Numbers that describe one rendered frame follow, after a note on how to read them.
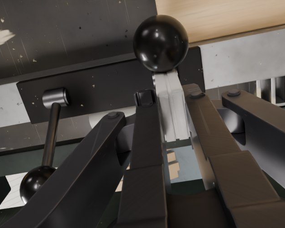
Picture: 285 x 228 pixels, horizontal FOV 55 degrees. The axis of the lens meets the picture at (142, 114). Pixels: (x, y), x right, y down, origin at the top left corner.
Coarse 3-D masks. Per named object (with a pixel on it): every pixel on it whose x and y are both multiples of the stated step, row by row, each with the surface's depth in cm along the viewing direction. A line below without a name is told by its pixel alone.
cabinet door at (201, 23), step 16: (160, 0) 29; (176, 0) 29; (192, 0) 29; (208, 0) 29; (224, 0) 29; (240, 0) 29; (256, 0) 29; (272, 0) 29; (176, 16) 30; (192, 16) 29; (208, 16) 29; (224, 16) 29; (240, 16) 29; (256, 16) 29; (272, 16) 29; (192, 32) 30; (208, 32) 30; (224, 32) 30; (240, 32) 30
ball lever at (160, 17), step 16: (160, 16) 17; (144, 32) 17; (160, 32) 17; (176, 32) 17; (144, 48) 17; (160, 48) 17; (176, 48) 17; (144, 64) 18; (160, 64) 18; (176, 64) 18
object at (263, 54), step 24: (216, 48) 29; (240, 48) 29; (264, 48) 29; (48, 72) 32; (216, 72) 30; (240, 72) 30; (264, 72) 30; (0, 96) 31; (0, 120) 32; (24, 120) 32
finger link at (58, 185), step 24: (120, 120) 14; (96, 144) 12; (72, 168) 10; (96, 168) 11; (120, 168) 13; (48, 192) 9; (72, 192) 9; (96, 192) 11; (24, 216) 8; (48, 216) 8; (72, 216) 9; (96, 216) 11
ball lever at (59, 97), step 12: (48, 96) 29; (60, 96) 29; (48, 108) 30; (60, 108) 29; (48, 132) 27; (48, 144) 26; (48, 156) 25; (36, 168) 23; (48, 168) 23; (24, 180) 22; (36, 180) 22; (24, 192) 22
